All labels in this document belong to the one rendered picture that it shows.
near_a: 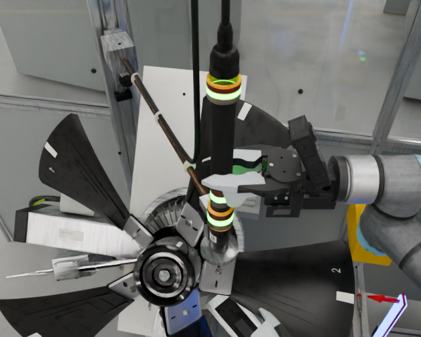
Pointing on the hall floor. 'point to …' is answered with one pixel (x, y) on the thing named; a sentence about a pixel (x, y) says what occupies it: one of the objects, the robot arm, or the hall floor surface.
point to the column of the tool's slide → (130, 106)
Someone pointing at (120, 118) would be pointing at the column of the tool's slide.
